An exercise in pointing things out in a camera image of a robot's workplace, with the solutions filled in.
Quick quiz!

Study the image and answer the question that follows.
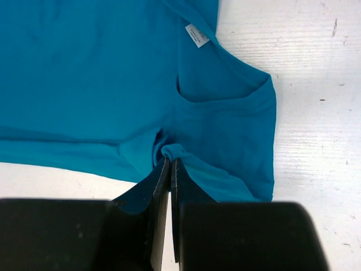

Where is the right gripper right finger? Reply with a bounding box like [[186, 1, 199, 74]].
[[171, 159, 329, 270]]

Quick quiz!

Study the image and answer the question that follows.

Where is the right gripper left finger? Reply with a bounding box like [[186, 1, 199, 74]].
[[1, 158, 170, 270]]

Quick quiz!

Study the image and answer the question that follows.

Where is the blue t shirt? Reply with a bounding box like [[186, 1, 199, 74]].
[[1, 1, 276, 202]]

